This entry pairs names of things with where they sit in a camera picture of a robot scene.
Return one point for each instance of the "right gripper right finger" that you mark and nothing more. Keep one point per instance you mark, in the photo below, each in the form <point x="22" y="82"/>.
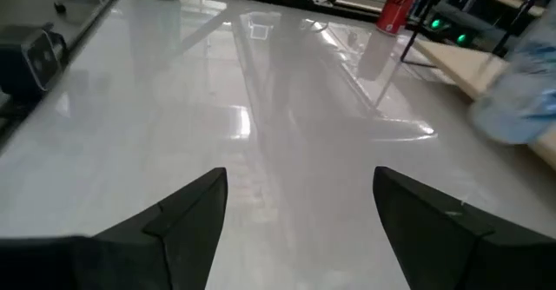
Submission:
<point x="434" y="238"/>

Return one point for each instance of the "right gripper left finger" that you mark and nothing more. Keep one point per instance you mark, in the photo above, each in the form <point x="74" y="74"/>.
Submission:
<point x="174" y="246"/>

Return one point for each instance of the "black wheeled stand base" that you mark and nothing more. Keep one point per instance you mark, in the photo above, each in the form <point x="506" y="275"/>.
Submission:
<point x="59" y="8"/>

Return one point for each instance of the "Celsius Arctic Vibe can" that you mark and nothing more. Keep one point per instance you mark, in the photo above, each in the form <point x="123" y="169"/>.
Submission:
<point x="517" y="86"/>

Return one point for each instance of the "black frame wooden shelf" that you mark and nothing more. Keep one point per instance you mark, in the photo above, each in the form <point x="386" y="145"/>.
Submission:
<point x="456" y="64"/>

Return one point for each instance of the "black table-level camera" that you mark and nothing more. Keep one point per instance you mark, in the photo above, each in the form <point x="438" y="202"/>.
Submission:
<point x="30" y="64"/>

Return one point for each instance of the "green indicator light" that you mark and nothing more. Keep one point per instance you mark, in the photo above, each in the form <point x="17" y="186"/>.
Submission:
<point x="461" y="39"/>
<point x="435" y="23"/>

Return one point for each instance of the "red Coca-Cola can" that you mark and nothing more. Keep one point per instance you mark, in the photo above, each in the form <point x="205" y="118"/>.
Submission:
<point x="397" y="8"/>

